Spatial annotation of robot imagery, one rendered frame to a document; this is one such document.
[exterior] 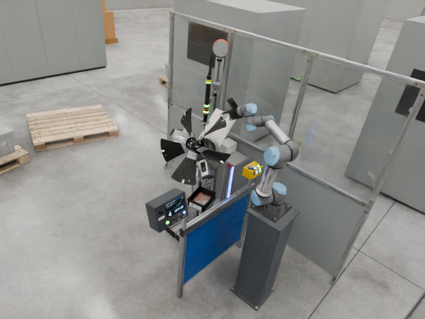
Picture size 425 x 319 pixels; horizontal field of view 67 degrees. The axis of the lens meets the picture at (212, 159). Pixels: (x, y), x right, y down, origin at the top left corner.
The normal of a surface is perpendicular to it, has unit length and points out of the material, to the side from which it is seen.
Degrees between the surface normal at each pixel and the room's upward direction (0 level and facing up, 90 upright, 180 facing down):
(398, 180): 90
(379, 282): 0
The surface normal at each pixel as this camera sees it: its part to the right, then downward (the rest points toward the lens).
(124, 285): 0.09, -0.83
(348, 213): -0.68, 0.34
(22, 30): 0.72, 0.43
